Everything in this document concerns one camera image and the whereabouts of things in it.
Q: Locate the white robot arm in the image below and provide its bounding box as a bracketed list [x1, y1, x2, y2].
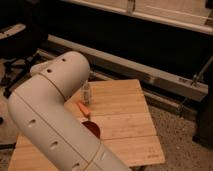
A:
[8, 51, 131, 171]

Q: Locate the clear plastic bottle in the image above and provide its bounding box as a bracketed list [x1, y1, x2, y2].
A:
[80, 81, 92, 106]

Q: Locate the red bowl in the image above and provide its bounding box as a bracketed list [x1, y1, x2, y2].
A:
[83, 121, 101, 138]

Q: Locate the black office chair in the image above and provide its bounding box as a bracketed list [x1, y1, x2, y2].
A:
[0, 25, 48, 98]

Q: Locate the grey metal rail beam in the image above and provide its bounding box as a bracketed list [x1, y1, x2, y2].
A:
[42, 35, 209, 102]

